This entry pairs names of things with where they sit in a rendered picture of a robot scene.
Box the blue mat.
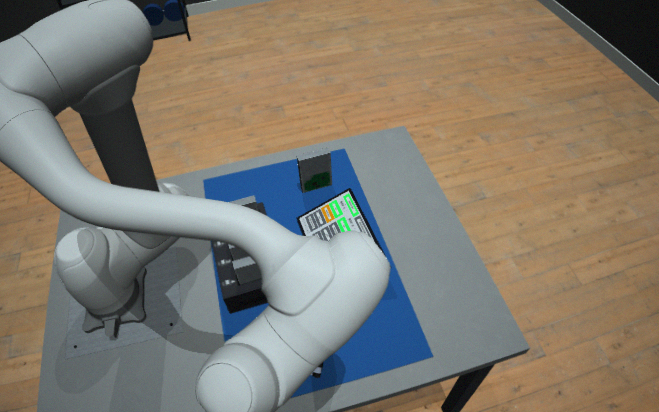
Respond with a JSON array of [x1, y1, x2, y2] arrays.
[[203, 149, 433, 398]]

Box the black drive dock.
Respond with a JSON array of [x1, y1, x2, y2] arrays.
[[211, 241, 268, 314]]

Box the black-framed status screen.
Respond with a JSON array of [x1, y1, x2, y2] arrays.
[[297, 188, 385, 255]]

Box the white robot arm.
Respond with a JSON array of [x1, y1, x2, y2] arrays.
[[0, 0, 391, 412]]

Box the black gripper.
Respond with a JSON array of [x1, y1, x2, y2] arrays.
[[311, 363, 323, 378]]

